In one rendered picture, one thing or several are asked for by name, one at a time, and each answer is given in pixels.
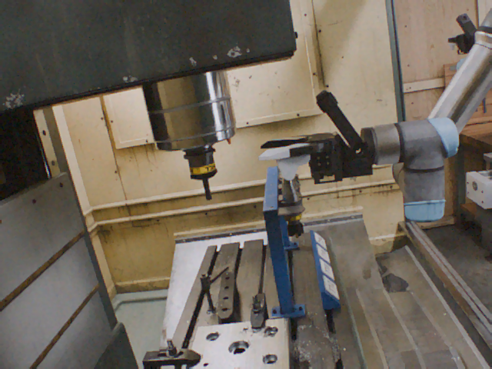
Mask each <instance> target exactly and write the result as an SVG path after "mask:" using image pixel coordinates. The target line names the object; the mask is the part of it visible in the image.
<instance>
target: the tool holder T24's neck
mask: <svg viewBox="0 0 492 369"><path fill-rule="evenodd" d="M213 163H214V155H209V156H206V157H203V158H198V159H194V160H188V164H189V168H200V167H204V166H208V165H211V164H213Z"/></svg>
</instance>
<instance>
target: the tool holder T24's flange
mask: <svg viewBox="0 0 492 369"><path fill-rule="evenodd" d="M213 145H214V144H212V145H207V146H203V147H199V148H191V149H186V150H182V151H184V152H185V154H184V160H194V159H198V158H203V157H206V156H209V155H212V154H214V152H216V151H215V148H213V147H212V146H213Z"/></svg>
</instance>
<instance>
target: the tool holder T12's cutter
mask: <svg viewBox="0 0 492 369"><path fill-rule="evenodd" d="M287 231H288V237H294V236H295V235H296V238H297V237H299V236H301V234H304V228H303V224H302V223H301V222H300V223H298V224H287Z"/></svg>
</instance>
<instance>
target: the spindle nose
mask: <svg viewBox="0 0 492 369"><path fill-rule="evenodd" d="M141 93H142V96H143V100H144V103H145V109H146V112H147V113H148V114H147V116H148V121H149V125H150V128H151V135H152V136H151V138H152V141H154V142H155V146H156V148H157V149H158V150H159V151H180V150H186V149H191V148H199V147H203V146H207V145H212V144H215V143H218V142H222V141H224V140H226V139H228V138H231V137H233V136H234V135H235V134H236V132H237V130H236V126H235V125H236V119H235V115H234V107H233V103H232V99H231V90H230V85H229V81H228V73H227V70H221V71H212V72H207V73H202V74H198V75H190V76H184V77H180V78H176V79H172V80H168V81H161V82H156V83H152V84H148V85H142V86H141Z"/></svg>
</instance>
